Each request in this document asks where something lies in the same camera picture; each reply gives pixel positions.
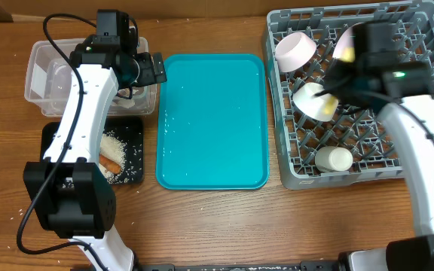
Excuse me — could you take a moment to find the black plastic tray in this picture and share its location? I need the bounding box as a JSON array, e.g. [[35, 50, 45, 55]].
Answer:
[[48, 117, 143, 193]]

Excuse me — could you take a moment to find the carrot piece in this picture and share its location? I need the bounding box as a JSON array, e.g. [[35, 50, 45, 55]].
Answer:
[[99, 154, 122, 175]]

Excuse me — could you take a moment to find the spilled rice pile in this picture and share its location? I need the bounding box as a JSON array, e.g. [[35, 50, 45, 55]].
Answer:
[[49, 127, 144, 185]]

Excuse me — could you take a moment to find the yellow plastic spoon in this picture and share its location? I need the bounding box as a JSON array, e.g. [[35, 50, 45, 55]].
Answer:
[[325, 45, 355, 113]]

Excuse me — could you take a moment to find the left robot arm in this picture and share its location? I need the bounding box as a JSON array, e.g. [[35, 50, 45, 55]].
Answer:
[[17, 10, 167, 270]]

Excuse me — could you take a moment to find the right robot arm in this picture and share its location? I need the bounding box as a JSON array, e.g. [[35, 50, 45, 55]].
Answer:
[[324, 21, 434, 270]]

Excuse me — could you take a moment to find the white cup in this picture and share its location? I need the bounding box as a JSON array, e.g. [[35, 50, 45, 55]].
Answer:
[[314, 146, 353, 172]]

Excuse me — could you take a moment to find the clear plastic bin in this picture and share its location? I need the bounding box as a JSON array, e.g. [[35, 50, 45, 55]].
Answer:
[[24, 41, 157, 117]]

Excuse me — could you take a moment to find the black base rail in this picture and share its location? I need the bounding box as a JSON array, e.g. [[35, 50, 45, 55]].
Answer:
[[133, 260, 346, 271]]

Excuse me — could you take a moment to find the grey dishwasher rack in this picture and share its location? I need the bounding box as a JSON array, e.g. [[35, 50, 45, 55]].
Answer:
[[264, 1, 434, 190]]

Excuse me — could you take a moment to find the pink rice bowl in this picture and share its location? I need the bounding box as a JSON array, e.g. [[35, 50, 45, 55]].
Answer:
[[275, 32, 316, 72]]

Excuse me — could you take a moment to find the small white bowl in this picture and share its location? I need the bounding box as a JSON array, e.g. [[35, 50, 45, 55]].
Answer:
[[292, 82, 338, 122]]

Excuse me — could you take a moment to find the teal serving tray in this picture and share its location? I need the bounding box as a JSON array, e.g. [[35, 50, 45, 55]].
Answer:
[[155, 53, 270, 190]]

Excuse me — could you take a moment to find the large white plate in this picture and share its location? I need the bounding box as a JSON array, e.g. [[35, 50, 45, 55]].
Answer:
[[332, 23, 359, 62]]

